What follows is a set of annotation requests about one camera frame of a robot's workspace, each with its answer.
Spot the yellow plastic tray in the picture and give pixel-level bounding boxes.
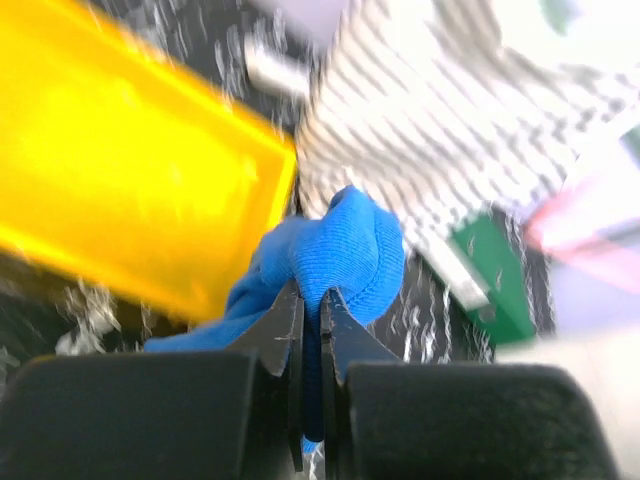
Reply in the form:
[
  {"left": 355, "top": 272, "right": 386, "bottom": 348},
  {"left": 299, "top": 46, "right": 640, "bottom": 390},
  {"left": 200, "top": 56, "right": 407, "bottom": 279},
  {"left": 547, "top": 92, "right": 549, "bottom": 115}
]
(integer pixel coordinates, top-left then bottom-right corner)
[{"left": 1, "top": 1, "right": 296, "bottom": 322}]

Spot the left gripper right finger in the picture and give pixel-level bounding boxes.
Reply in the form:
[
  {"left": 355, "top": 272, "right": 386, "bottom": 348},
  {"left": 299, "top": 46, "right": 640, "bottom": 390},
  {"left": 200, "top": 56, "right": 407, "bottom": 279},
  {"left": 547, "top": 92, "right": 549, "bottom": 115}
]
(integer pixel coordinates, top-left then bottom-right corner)
[{"left": 320, "top": 288, "right": 399, "bottom": 480}]

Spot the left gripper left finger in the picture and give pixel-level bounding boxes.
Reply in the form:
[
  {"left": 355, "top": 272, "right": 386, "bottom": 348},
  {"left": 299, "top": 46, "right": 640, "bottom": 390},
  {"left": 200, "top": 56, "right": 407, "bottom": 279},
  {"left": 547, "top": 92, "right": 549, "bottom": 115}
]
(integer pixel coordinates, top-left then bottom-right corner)
[{"left": 244, "top": 282, "right": 304, "bottom": 473}]

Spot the grey clothes stand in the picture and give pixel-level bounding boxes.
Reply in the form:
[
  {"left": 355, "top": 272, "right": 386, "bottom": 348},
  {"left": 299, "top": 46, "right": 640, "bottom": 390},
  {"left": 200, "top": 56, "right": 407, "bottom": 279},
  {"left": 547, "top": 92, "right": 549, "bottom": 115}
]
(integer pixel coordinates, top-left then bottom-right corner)
[{"left": 244, "top": 36, "right": 311, "bottom": 100}]

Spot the green ring binder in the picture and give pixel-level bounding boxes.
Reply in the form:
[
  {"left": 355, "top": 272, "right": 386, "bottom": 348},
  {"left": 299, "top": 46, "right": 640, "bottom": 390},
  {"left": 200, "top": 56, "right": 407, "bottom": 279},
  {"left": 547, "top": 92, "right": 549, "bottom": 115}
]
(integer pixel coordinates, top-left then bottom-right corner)
[{"left": 424, "top": 215, "right": 535, "bottom": 345}]

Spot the striped tank top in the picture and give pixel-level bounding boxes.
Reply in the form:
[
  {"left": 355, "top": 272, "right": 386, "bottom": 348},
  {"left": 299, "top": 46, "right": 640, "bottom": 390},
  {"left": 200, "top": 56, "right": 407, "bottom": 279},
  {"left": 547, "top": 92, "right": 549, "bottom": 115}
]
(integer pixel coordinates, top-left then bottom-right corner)
[{"left": 294, "top": 0, "right": 640, "bottom": 261}]

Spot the pink wire hanger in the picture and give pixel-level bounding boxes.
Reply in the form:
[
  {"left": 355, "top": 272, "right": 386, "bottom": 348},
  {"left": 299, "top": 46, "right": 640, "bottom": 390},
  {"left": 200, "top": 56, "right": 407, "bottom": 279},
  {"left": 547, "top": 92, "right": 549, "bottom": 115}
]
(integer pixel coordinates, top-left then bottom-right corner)
[{"left": 524, "top": 181, "right": 639, "bottom": 295}]

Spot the blue tank top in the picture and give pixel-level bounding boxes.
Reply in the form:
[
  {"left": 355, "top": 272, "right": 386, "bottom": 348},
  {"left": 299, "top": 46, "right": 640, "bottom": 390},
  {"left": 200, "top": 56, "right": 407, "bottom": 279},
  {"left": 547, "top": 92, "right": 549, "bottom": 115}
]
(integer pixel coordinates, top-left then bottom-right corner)
[{"left": 144, "top": 186, "right": 405, "bottom": 452}]

